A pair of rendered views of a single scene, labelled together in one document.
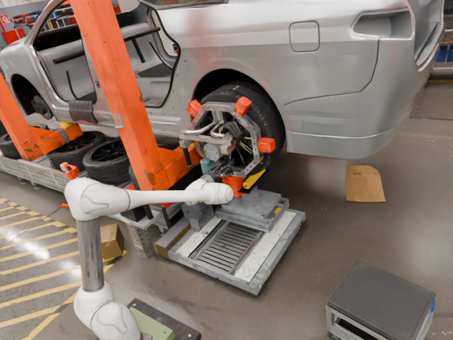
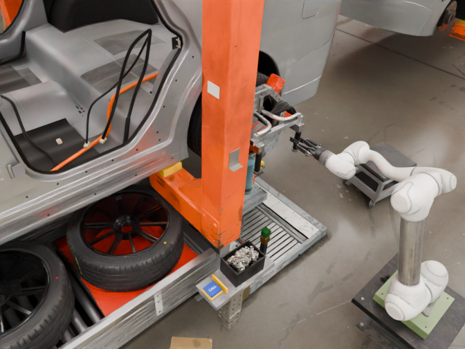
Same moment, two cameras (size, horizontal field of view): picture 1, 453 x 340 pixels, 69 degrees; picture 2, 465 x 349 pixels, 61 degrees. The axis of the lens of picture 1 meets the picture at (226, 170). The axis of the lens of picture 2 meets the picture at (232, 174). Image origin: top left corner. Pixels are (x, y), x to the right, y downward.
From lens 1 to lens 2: 2.87 m
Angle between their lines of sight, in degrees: 67
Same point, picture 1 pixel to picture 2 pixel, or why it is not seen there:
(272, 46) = (290, 17)
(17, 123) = not seen: outside the picture
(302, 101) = (298, 61)
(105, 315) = (441, 269)
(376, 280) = not seen: hidden behind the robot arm
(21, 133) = not seen: outside the picture
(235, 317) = (342, 254)
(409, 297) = (387, 149)
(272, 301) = (332, 227)
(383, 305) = (391, 160)
